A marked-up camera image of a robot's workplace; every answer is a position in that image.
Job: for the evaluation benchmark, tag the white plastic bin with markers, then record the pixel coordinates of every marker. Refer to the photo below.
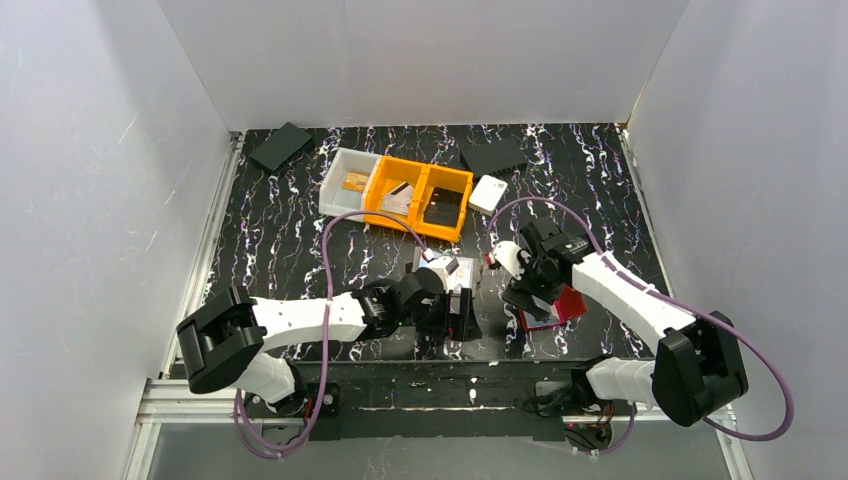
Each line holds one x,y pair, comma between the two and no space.
333,199

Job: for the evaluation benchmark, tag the black flat box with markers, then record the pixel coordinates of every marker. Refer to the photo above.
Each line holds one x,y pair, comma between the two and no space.
283,146
493,159

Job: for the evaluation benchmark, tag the yellow bin with silver card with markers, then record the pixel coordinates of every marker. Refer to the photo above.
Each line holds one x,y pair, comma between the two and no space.
391,172

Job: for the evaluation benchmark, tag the gold card in white bin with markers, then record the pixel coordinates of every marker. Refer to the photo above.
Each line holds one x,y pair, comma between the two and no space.
356,181

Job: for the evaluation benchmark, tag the black flat box right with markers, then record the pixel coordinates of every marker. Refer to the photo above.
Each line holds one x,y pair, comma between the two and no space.
493,159

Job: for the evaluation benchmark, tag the red card holder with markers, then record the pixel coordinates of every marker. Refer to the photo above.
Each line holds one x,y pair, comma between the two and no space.
568,306

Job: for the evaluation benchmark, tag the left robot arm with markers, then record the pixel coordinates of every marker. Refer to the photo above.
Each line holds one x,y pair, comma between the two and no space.
227,341

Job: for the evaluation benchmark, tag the silver VIP card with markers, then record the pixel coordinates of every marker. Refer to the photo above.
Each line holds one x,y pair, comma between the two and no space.
398,200

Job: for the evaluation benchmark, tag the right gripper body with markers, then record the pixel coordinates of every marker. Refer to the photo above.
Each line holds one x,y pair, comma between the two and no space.
527,295

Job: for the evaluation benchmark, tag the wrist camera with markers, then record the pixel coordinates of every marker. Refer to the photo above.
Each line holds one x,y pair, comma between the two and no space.
505,254
444,266

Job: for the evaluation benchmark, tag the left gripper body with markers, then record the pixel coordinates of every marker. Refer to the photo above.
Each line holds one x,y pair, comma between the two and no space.
457,315

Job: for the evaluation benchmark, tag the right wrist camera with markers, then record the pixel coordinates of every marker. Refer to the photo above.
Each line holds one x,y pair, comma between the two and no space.
505,254

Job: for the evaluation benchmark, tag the aluminium table rail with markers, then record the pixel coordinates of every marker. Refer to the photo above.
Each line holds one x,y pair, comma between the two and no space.
146,435

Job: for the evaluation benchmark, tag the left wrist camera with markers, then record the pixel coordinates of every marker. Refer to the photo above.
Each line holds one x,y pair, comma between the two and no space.
444,266

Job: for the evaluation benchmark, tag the white small box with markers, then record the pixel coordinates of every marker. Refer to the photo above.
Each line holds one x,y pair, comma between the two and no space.
487,194

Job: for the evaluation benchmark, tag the black flat box left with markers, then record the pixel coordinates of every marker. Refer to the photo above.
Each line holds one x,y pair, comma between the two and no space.
283,146

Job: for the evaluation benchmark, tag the black card in bin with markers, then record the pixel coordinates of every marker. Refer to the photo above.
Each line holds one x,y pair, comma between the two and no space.
443,207

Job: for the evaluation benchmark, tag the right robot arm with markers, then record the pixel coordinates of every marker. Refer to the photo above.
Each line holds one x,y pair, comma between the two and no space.
697,367

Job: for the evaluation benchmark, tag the yellow bin with black card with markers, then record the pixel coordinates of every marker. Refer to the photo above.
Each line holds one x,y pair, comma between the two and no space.
451,179

